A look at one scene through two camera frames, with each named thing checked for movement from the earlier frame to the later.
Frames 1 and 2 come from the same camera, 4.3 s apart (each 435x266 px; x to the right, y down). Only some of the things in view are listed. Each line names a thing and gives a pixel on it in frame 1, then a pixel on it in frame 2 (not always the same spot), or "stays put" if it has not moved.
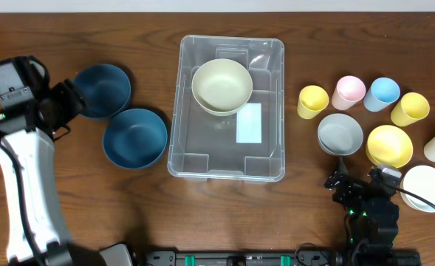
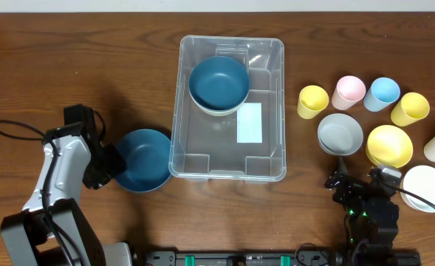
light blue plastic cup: [382, 92] stays put
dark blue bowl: [105, 88] to [218, 83]
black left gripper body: [69, 97] to [106, 162]
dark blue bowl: [135, 138] to [147, 154]
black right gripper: [348, 185] stays put
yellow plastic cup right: [411, 108] stays put
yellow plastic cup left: [312, 99] stays put
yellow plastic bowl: [389, 145] stays put
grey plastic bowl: [340, 134] stays put
